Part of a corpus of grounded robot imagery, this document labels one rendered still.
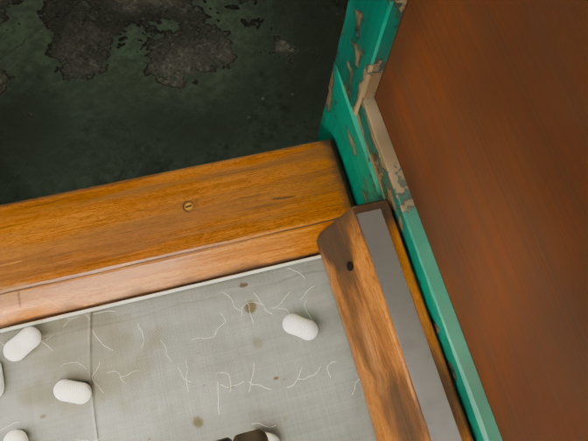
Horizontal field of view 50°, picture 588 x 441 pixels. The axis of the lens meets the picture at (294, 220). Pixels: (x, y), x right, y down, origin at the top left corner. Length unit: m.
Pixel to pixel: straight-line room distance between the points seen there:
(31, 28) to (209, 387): 1.35
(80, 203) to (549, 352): 0.45
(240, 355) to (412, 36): 0.33
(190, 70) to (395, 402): 1.27
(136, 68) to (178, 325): 1.14
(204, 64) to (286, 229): 1.09
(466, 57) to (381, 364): 0.25
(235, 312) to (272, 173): 0.15
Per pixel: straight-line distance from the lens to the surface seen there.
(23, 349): 0.63
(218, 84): 1.64
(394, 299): 0.51
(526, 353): 0.43
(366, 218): 0.53
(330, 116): 0.69
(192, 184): 0.64
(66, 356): 0.63
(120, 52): 1.72
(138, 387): 0.61
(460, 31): 0.42
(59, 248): 0.64
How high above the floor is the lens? 1.34
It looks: 67 degrees down
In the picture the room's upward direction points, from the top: 11 degrees clockwise
